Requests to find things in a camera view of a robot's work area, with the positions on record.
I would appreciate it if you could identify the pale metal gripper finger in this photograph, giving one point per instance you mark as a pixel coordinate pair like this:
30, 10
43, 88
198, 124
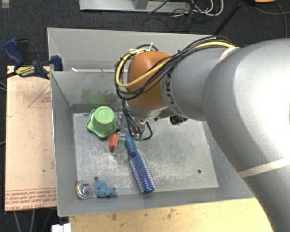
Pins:
121, 120
120, 144

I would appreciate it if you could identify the small orange block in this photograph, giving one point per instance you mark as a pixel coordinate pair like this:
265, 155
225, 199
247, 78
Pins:
112, 142

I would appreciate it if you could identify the green plastic cup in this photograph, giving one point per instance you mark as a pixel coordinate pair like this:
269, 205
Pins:
102, 122

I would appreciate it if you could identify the blue round hairbrush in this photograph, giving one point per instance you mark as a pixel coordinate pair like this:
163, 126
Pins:
140, 170

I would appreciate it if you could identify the grey metal bin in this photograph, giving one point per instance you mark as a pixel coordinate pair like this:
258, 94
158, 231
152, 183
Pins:
174, 153

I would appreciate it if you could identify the blue toy animal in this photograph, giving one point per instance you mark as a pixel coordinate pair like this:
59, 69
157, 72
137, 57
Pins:
104, 191

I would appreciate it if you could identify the brown cardboard board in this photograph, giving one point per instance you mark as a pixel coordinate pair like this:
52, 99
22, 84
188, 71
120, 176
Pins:
29, 141

